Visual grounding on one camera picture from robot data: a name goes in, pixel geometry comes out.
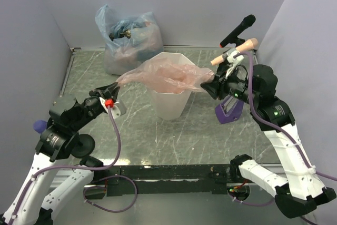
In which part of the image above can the purple box stand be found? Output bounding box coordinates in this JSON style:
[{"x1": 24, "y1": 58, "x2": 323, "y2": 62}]
[{"x1": 214, "y1": 95, "x2": 244, "y2": 124}]

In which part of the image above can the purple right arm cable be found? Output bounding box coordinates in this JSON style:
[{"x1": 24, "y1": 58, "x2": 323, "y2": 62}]
[{"x1": 227, "y1": 51, "x2": 337, "y2": 225}]

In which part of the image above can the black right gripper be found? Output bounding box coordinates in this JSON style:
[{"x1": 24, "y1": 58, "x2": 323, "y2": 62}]
[{"x1": 199, "y1": 64, "x2": 258, "y2": 104}]

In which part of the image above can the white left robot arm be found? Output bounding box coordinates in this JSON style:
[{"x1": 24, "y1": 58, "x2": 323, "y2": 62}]
[{"x1": 1, "y1": 82, "x2": 126, "y2": 224}]

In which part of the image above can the black microphone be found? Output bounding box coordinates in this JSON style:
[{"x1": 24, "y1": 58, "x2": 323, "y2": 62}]
[{"x1": 220, "y1": 14, "x2": 256, "y2": 48}]

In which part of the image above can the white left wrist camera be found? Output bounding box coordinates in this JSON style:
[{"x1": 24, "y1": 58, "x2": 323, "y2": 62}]
[{"x1": 100, "y1": 97, "x2": 127, "y2": 119}]

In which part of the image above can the pink plastic trash bag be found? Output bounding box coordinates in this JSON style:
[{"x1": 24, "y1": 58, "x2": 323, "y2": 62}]
[{"x1": 116, "y1": 58, "x2": 214, "y2": 94}]

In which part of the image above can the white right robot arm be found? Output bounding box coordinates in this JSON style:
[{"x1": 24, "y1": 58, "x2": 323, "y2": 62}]
[{"x1": 201, "y1": 64, "x2": 336, "y2": 218}]

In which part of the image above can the purple microphone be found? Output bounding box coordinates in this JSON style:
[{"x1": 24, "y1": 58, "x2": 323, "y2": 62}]
[{"x1": 33, "y1": 120, "x2": 47, "y2": 134}]

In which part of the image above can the large blue plastic bag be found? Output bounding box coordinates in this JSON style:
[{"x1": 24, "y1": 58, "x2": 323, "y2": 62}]
[{"x1": 95, "y1": 5, "x2": 164, "y2": 75}]

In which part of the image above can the crumpled blue plastic bag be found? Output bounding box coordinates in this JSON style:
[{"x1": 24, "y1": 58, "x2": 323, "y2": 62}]
[{"x1": 108, "y1": 19, "x2": 143, "y2": 41}]

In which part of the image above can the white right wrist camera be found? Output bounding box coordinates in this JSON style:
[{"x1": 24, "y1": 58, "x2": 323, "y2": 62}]
[{"x1": 222, "y1": 48, "x2": 244, "y2": 78}]

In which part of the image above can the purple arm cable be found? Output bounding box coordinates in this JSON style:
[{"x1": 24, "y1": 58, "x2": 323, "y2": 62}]
[
  {"x1": 227, "y1": 51, "x2": 337, "y2": 225},
  {"x1": 10, "y1": 105, "x2": 138, "y2": 222}
]

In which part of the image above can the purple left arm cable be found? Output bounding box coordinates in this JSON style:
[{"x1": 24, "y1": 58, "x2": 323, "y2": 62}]
[{"x1": 10, "y1": 105, "x2": 138, "y2": 222}]

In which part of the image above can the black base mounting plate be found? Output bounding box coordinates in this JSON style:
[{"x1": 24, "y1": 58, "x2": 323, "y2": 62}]
[{"x1": 92, "y1": 164, "x2": 244, "y2": 197}]

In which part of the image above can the white plastic trash bin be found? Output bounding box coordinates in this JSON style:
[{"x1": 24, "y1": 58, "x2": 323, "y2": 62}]
[{"x1": 147, "y1": 52, "x2": 193, "y2": 120}]

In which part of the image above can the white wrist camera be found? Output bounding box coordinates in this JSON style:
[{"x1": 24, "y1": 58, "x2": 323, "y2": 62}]
[
  {"x1": 222, "y1": 48, "x2": 244, "y2": 78},
  {"x1": 100, "y1": 97, "x2": 127, "y2": 119}
]

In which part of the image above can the beige microphone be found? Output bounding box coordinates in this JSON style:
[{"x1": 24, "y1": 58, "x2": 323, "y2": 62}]
[{"x1": 211, "y1": 38, "x2": 259, "y2": 65}]

